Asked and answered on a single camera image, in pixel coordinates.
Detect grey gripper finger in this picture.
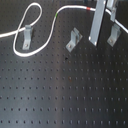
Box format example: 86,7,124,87
107,0,117,21

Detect long grey gripper finger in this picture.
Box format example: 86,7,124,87
89,0,107,45

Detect white cable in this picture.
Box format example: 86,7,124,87
0,2,128,58

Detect middle grey metal clip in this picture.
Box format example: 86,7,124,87
66,28,82,52

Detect grey metal clip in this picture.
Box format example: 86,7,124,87
22,25,33,50
66,28,82,52
107,24,121,46

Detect right grey metal clip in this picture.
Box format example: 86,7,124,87
107,24,121,46

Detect left grey metal clip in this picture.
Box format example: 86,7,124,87
22,25,33,50

